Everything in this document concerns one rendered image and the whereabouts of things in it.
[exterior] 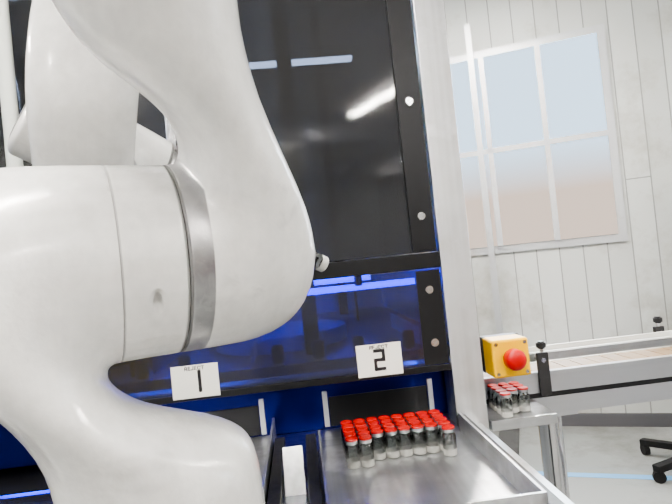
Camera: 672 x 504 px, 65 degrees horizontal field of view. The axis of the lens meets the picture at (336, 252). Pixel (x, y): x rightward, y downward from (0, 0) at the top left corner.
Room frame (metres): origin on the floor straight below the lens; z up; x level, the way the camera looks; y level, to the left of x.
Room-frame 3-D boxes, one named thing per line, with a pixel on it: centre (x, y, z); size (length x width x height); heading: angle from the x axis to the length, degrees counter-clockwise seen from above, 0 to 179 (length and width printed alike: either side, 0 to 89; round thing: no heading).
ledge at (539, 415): (1.08, -0.32, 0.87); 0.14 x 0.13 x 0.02; 4
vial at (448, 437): (0.86, -0.15, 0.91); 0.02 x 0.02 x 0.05
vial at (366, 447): (0.85, -0.02, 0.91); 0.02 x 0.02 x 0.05
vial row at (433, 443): (0.88, -0.07, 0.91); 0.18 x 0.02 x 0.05; 94
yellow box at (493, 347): (1.04, -0.31, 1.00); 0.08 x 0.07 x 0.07; 4
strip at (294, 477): (0.74, 0.09, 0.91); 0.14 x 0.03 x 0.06; 4
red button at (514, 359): (1.00, -0.31, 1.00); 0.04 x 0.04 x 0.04; 4
